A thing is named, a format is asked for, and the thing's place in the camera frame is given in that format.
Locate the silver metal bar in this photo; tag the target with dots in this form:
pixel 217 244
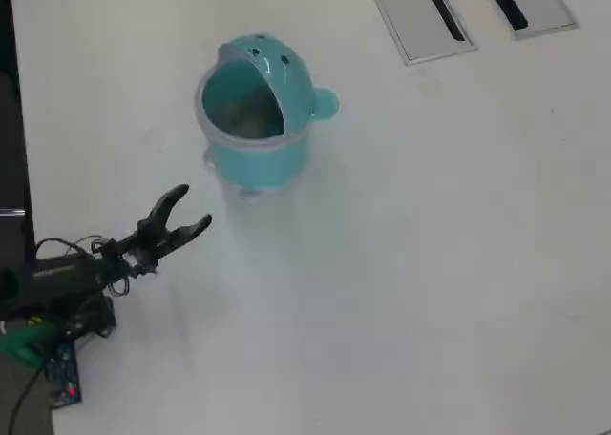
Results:
pixel 12 212

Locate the green table clamp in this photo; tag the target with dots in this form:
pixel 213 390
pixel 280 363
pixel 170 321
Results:
pixel 24 342

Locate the teal whale-shaped bin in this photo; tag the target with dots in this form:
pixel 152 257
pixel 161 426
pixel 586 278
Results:
pixel 258 163

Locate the black desk edge panel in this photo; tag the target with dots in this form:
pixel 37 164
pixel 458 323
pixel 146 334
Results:
pixel 12 120

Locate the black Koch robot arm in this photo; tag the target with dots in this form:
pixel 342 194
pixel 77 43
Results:
pixel 57 282

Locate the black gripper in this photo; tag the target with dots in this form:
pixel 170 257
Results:
pixel 136 251

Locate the blue circuit board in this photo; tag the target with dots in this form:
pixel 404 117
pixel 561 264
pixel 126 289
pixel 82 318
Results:
pixel 64 378

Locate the small yellow connector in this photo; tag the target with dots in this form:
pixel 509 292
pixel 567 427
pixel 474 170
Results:
pixel 33 319

